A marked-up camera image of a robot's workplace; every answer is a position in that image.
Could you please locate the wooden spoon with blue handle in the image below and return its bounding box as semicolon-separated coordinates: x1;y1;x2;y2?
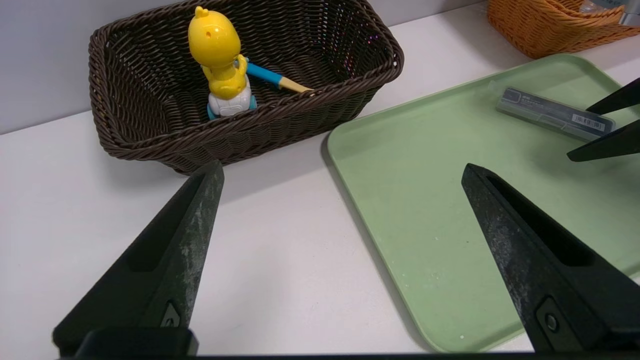
245;61;315;95

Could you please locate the light green plastic tray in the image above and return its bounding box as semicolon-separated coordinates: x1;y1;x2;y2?
327;53;640;354

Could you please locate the grey pencil lead case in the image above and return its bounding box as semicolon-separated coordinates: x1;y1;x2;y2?
487;80;617;143

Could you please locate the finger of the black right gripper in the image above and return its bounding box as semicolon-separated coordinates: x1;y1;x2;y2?
566;119;640;163
586;77;640;116

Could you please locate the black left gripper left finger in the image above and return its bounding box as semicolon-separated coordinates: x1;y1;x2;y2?
52;160;225;357

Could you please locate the clear bottle with blue cap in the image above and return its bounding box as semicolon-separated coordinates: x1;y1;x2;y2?
580;0;640;27

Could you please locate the dark brown wicker basket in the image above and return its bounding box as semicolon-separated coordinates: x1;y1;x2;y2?
88;0;405;176

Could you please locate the yellow duck toy car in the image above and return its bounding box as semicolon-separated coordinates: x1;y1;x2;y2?
188;6;259;121

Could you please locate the orange wicker basket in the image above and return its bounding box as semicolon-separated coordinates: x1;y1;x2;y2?
487;0;640;60

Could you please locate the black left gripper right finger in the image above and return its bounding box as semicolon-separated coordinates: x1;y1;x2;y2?
460;163;640;352

